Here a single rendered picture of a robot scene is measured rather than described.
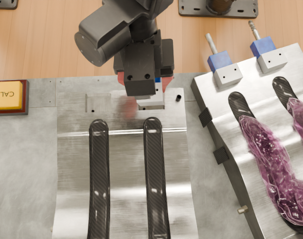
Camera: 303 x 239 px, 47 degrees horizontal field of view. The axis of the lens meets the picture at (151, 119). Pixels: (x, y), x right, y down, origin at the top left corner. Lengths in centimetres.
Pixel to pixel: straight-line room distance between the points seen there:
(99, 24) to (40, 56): 43
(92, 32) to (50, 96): 39
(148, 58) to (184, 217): 31
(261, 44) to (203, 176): 32
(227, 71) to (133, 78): 32
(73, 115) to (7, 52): 27
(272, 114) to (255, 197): 18
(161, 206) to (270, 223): 22
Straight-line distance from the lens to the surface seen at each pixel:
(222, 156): 77
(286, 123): 78
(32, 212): 81
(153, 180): 70
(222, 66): 79
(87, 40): 49
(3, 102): 83
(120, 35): 50
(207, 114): 76
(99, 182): 70
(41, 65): 88
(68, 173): 71
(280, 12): 99
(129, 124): 71
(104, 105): 75
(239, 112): 79
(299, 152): 76
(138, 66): 51
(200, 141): 80
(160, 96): 66
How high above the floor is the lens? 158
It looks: 75 degrees down
